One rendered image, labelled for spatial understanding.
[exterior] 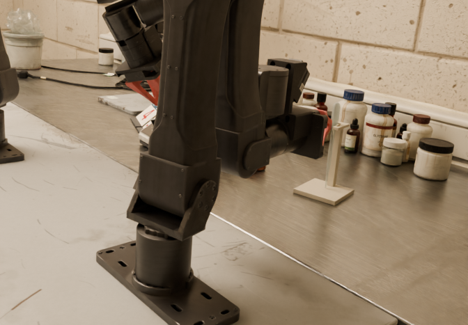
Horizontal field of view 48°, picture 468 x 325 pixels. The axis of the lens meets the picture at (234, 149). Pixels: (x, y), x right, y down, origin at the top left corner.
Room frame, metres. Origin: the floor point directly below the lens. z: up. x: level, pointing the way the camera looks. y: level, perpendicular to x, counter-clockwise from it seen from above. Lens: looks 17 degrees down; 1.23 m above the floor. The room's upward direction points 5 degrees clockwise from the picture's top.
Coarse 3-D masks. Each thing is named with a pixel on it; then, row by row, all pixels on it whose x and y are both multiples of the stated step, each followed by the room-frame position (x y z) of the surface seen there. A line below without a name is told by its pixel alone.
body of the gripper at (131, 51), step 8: (120, 40) 0.96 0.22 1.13; (128, 40) 0.95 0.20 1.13; (136, 40) 0.95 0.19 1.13; (144, 40) 0.96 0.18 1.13; (120, 48) 0.96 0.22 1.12; (128, 48) 0.95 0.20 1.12; (136, 48) 0.96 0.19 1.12; (144, 48) 0.96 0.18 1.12; (128, 56) 0.96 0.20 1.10; (136, 56) 0.96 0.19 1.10; (144, 56) 0.96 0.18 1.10; (152, 56) 0.97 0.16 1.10; (160, 56) 0.97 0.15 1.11; (128, 64) 0.97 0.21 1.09; (136, 64) 0.96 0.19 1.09; (144, 64) 0.96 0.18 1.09; (152, 64) 0.95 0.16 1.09; (160, 64) 0.95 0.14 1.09; (120, 72) 0.98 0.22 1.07
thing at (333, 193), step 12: (336, 132) 0.90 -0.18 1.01; (336, 144) 0.90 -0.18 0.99; (336, 156) 0.90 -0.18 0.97; (336, 168) 0.90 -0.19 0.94; (312, 180) 0.92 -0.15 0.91; (300, 192) 0.86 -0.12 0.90; (312, 192) 0.86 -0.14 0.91; (324, 192) 0.87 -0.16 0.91; (336, 192) 0.87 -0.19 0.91; (348, 192) 0.88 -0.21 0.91
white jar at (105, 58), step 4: (100, 48) 2.17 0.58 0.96; (104, 48) 2.18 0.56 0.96; (108, 48) 2.19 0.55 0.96; (100, 52) 2.14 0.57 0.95; (104, 52) 2.14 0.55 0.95; (108, 52) 2.14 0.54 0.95; (112, 52) 2.16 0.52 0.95; (100, 56) 2.14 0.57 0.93; (104, 56) 2.14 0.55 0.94; (108, 56) 2.14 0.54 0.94; (112, 56) 2.16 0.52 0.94; (100, 60) 2.14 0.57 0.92; (104, 60) 2.14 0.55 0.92; (108, 60) 2.14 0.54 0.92; (112, 60) 2.16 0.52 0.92; (100, 64) 2.14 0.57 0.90; (104, 64) 2.14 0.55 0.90; (108, 64) 2.14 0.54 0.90; (112, 64) 2.16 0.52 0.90
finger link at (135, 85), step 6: (126, 84) 0.99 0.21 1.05; (132, 84) 0.98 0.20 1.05; (138, 84) 0.99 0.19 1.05; (138, 90) 0.99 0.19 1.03; (144, 90) 1.00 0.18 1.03; (156, 90) 1.03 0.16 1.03; (144, 96) 1.01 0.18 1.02; (150, 96) 1.01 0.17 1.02; (156, 96) 1.03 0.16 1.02; (156, 102) 1.02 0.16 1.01
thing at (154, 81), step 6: (132, 72) 0.97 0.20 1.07; (138, 72) 0.96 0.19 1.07; (144, 72) 0.96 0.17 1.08; (150, 72) 0.97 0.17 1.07; (156, 72) 0.96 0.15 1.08; (126, 78) 0.98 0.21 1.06; (132, 78) 0.97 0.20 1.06; (138, 78) 0.97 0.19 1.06; (144, 78) 0.96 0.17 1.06; (150, 78) 0.96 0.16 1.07; (156, 78) 0.95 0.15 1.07; (150, 84) 0.97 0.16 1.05; (156, 84) 0.96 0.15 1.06
